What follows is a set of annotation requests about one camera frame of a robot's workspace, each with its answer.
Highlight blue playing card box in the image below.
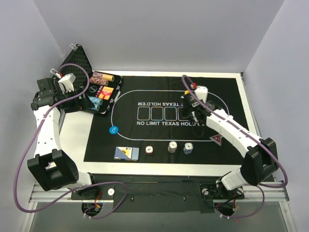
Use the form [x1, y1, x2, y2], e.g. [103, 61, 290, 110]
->
[114, 146, 140, 161]

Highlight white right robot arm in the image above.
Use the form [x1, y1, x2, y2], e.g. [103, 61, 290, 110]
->
[181, 93, 279, 198]

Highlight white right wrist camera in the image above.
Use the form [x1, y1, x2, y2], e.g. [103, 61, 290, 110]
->
[194, 86, 208, 103]

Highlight red triangular dealer button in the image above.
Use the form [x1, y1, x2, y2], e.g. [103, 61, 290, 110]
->
[210, 134, 222, 146]

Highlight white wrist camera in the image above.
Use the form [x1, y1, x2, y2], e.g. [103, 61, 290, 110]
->
[58, 73, 76, 94]
[194, 86, 208, 103]

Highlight red 100 chip stack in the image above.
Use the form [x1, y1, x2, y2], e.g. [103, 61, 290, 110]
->
[145, 145, 154, 155]

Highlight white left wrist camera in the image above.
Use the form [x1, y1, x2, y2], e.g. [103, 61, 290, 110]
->
[58, 73, 76, 94]

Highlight teal chip roll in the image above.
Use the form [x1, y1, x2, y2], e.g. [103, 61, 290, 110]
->
[89, 102, 100, 112]
[89, 96, 103, 105]

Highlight teal chip roll upper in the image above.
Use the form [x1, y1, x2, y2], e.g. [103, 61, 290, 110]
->
[89, 96, 103, 105]

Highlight aluminium front rail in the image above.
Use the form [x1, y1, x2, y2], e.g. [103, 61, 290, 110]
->
[29, 184, 289, 203]

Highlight blue small blind button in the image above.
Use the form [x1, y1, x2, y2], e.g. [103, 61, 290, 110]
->
[109, 126, 119, 135]

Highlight brown chip roll top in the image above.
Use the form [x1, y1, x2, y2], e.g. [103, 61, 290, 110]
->
[92, 72, 114, 82]

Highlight orange card deck box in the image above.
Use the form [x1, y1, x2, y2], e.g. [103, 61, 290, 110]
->
[96, 86, 114, 100]

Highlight blue 5 chip stack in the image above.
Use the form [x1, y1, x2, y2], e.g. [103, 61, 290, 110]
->
[183, 143, 194, 155]

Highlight black round dealer puck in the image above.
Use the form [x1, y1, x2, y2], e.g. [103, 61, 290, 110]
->
[88, 86, 98, 93]

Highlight black poker table mat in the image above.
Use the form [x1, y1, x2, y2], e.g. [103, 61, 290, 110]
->
[84, 76, 243, 165]

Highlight black chip carrying case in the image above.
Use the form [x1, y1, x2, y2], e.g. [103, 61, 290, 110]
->
[53, 44, 123, 115]

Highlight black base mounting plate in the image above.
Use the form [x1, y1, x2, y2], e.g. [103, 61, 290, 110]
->
[71, 174, 245, 216]

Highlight grey 1 chip stack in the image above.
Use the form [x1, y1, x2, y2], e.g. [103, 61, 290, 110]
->
[168, 141, 178, 154]

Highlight teal chip roll lower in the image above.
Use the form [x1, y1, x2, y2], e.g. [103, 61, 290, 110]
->
[89, 102, 100, 112]

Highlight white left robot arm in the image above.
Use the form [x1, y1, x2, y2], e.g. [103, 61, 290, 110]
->
[27, 73, 99, 199]

